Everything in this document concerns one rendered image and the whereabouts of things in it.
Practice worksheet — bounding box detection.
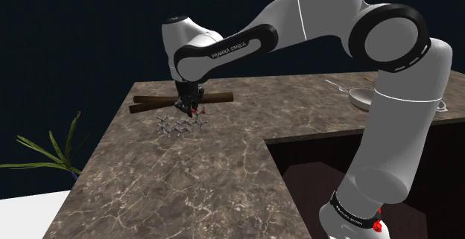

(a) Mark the silver spoon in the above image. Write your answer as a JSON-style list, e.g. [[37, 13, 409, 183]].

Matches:
[[324, 79, 349, 93]]

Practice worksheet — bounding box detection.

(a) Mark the brown cinnamon stick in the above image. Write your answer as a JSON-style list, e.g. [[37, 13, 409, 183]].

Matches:
[[128, 101, 180, 115], [133, 92, 235, 105]]

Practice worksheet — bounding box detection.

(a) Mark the white bowl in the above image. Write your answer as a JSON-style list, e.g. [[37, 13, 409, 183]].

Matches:
[[348, 87, 375, 113]]

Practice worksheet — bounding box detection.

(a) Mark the grey molecule model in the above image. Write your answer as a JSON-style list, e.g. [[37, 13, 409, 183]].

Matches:
[[156, 108, 209, 138]]

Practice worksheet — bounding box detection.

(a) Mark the green potted plant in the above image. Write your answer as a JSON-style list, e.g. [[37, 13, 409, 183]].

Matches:
[[0, 110, 83, 181]]

